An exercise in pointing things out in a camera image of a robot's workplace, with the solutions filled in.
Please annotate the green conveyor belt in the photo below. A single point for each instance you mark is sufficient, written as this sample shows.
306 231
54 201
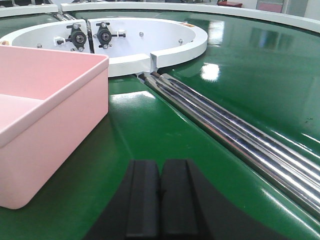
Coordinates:
266 73

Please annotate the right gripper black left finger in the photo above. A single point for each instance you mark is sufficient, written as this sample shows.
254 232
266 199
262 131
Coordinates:
133 213

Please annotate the pink plastic bin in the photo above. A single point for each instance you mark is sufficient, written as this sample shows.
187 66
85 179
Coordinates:
50 100

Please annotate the white outer conveyor rim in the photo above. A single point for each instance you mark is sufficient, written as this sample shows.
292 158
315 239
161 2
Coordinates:
285 19

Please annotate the chrome conveyor rollers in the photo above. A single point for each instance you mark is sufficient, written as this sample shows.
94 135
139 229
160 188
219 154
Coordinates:
290 172

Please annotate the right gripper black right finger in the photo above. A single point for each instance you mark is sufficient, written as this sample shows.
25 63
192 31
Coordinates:
193 209

